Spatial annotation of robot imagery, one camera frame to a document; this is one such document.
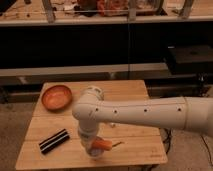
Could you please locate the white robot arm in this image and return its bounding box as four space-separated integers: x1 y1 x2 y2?
72 86 213 157

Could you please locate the white ceramic cup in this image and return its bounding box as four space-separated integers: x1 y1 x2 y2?
85 137 104 158

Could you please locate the black white striped block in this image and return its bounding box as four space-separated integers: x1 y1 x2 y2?
39 129 70 155

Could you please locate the light wooden table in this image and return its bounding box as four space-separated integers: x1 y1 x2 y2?
14 79 169 171

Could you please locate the orange wooden bowl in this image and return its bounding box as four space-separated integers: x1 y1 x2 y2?
41 85 72 111

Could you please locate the black box on shelf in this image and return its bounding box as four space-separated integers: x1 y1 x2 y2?
165 45 213 75

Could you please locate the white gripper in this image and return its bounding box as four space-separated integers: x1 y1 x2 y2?
78 128 98 154

